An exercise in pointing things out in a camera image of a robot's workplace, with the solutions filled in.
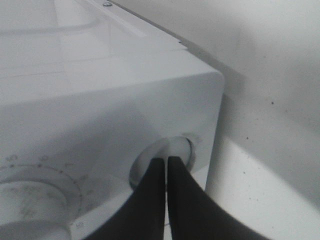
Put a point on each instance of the round white door button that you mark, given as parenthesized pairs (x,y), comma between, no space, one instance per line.
(176,146)

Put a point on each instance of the white timer knob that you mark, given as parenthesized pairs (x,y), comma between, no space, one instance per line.
(37,202)

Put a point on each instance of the white microwave oven body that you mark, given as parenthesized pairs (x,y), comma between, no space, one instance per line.
(86,86)

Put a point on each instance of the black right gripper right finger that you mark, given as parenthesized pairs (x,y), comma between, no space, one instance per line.
(193,215)

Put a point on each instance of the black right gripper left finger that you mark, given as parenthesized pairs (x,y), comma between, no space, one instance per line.
(142,216)

